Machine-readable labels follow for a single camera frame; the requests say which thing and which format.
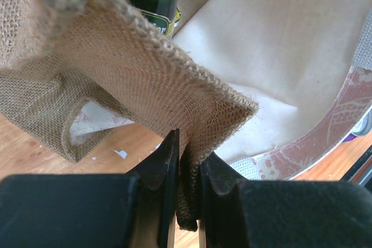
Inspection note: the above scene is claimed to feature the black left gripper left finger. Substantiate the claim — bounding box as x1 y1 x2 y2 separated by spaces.
1 130 180 247

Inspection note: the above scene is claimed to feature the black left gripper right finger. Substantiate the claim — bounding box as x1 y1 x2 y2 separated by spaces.
199 154 371 247

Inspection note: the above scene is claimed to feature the burlap canvas tote bag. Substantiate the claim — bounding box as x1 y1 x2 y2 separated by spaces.
1 0 371 231

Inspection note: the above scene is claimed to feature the purple Fanta can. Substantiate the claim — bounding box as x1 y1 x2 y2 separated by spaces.
343 110 372 142

